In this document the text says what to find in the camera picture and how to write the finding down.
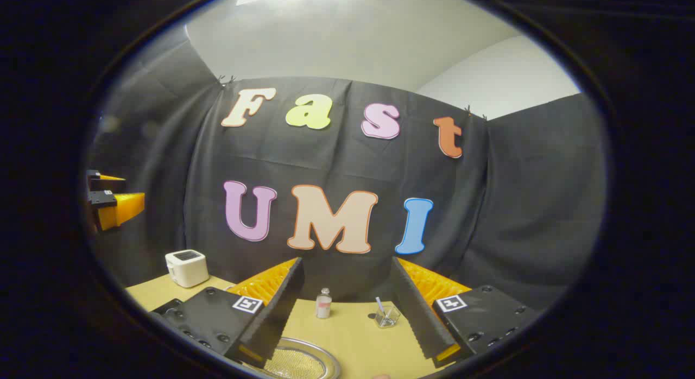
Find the pile of yellow soybeans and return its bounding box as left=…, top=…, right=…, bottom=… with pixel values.
left=269, top=348, right=328, bottom=379

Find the white toaster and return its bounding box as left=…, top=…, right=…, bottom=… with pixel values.
left=165, top=249, right=210, bottom=289

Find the stainless steel pot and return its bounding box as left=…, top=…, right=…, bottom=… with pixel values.
left=260, top=337, right=342, bottom=379

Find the small bottle with pink label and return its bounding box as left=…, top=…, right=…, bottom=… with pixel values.
left=315, top=288, right=333, bottom=319

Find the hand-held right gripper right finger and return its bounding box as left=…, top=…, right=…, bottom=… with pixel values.
left=392, top=257, right=544, bottom=369

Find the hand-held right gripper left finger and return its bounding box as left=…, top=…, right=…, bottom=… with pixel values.
left=149, top=257, right=305, bottom=369

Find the small wire holder basket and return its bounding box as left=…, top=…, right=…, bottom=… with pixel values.
left=375, top=306, right=401, bottom=329

